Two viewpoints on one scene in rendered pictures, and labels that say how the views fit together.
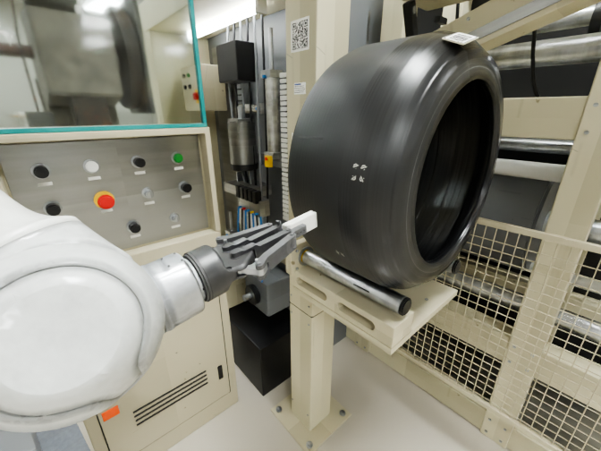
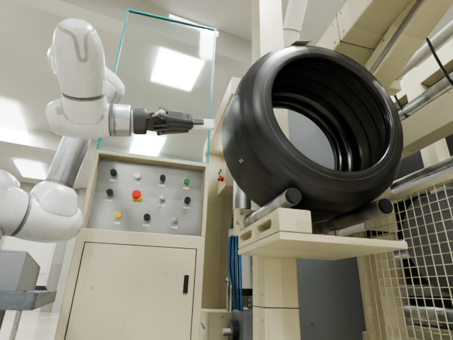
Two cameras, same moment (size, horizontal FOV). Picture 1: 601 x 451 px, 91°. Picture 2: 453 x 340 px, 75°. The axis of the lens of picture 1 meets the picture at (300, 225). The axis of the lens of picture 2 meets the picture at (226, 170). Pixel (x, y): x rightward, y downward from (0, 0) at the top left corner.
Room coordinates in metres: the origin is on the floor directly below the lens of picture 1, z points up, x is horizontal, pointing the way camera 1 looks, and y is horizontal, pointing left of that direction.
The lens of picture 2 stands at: (-0.17, -0.43, 0.66)
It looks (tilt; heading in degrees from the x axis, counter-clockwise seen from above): 22 degrees up; 28
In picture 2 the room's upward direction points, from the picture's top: 2 degrees clockwise
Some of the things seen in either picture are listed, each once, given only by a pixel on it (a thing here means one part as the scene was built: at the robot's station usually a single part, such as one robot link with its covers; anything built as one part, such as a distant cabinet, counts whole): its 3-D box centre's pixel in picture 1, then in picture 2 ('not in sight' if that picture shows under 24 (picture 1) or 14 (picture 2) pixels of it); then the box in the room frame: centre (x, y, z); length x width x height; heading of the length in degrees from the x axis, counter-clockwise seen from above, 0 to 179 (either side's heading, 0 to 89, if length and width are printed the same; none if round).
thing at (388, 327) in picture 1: (345, 296); (268, 232); (0.70, -0.13, 0.83); 0.36 x 0.09 x 0.06; 41
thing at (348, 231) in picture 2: not in sight; (360, 200); (1.20, -0.37, 1.05); 0.20 x 0.15 x 0.30; 41
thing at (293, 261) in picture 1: (333, 242); (285, 226); (0.92, -0.11, 0.90); 0.40 x 0.03 x 0.10; 131
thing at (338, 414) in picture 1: (310, 411); not in sight; (0.97, -0.05, 0.01); 0.27 x 0.27 x 0.02; 41
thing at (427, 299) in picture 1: (374, 289); (311, 248); (0.79, -0.23, 0.80); 0.37 x 0.36 x 0.02; 131
